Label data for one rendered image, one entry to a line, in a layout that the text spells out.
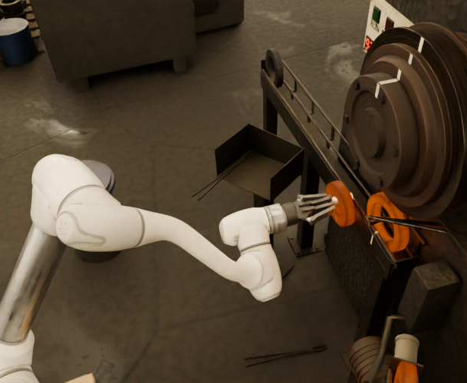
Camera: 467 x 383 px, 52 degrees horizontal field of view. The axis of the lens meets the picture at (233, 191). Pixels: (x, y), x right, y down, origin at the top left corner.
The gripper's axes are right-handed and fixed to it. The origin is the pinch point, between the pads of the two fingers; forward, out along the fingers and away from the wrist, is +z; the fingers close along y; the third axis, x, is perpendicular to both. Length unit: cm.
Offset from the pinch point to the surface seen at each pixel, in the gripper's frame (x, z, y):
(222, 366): -68, -52, 9
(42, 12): -1, -104, -215
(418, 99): 54, 3, 26
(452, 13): 61, 22, 5
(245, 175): -9.7, -24.5, -33.7
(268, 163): -9.9, -13.8, -37.3
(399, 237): 6.3, 6.0, 24.7
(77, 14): -7, -84, -217
